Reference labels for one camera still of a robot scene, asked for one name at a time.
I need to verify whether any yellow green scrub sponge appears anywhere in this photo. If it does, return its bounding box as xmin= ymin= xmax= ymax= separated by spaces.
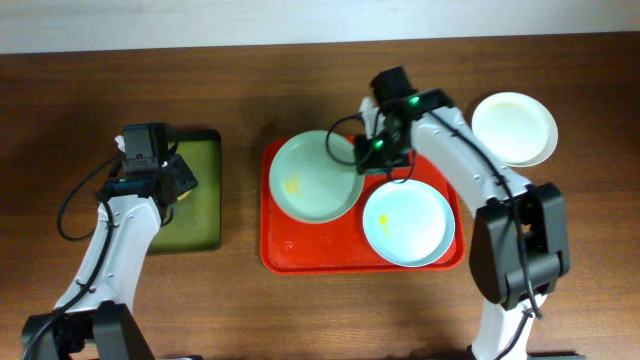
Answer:
xmin=177 ymin=189 xmax=193 ymax=202

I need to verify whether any mint green plate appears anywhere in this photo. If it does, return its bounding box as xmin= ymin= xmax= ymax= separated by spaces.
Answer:
xmin=268 ymin=130 xmax=364 ymax=224

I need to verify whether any cream white plate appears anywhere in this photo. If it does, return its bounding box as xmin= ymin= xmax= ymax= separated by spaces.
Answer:
xmin=471 ymin=92 xmax=559 ymax=167

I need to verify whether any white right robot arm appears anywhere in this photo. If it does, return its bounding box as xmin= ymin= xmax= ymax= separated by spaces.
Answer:
xmin=357 ymin=66 xmax=570 ymax=359

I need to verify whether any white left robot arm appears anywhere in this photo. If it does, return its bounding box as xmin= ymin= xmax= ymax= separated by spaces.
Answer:
xmin=22 ymin=123 xmax=184 ymax=359

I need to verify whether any black tray with soapy water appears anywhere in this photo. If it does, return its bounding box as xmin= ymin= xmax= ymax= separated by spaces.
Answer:
xmin=148 ymin=128 xmax=222 ymax=255

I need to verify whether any red plastic tray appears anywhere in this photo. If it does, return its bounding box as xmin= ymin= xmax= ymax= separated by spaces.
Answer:
xmin=260 ymin=138 xmax=466 ymax=275

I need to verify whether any light blue plate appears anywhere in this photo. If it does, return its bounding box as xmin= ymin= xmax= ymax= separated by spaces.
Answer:
xmin=362 ymin=180 xmax=456 ymax=268

